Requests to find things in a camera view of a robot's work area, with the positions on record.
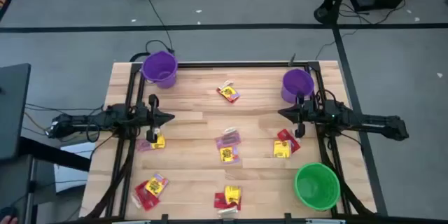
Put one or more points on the red candy packet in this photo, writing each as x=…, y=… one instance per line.
x=220, y=203
x=287, y=136
x=218, y=91
x=145, y=199

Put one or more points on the white taffy candy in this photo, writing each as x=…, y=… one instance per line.
x=230, y=130
x=136, y=201
x=156, y=131
x=227, y=212
x=225, y=84

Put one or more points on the white panel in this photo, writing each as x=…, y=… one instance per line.
x=70, y=180

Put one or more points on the small grey clamp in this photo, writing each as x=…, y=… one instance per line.
x=292, y=59

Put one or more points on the black computer mouse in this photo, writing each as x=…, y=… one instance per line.
x=8, y=211

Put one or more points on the purple plastic bucket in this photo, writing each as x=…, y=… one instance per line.
x=297, y=82
x=159, y=64

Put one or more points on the green plastic bucket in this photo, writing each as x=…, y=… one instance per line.
x=316, y=186

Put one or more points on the black crossbar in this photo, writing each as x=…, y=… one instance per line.
x=52, y=154

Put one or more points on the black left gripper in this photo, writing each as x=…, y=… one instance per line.
x=153, y=115

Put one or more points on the black floor tape strip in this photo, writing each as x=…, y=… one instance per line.
x=245, y=26
x=344, y=59

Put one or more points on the dark grey side desk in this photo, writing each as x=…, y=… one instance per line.
x=14, y=112

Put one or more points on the yellow Sour Patch packet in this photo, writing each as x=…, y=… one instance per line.
x=156, y=185
x=281, y=148
x=229, y=92
x=159, y=143
x=227, y=154
x=232, y=194

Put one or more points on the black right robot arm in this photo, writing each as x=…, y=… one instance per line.
x=367, y=122

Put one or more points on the person's hand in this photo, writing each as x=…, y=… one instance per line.
x=7, y=220

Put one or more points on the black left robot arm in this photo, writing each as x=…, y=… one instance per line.
x=105, y=117

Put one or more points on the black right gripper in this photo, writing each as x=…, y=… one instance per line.
x=301, y=113

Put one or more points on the black aluminium table frame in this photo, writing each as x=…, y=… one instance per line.
x=182, y=64

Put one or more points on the black table clamp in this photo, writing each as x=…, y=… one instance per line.
x=287, y=217
x=164, y=218

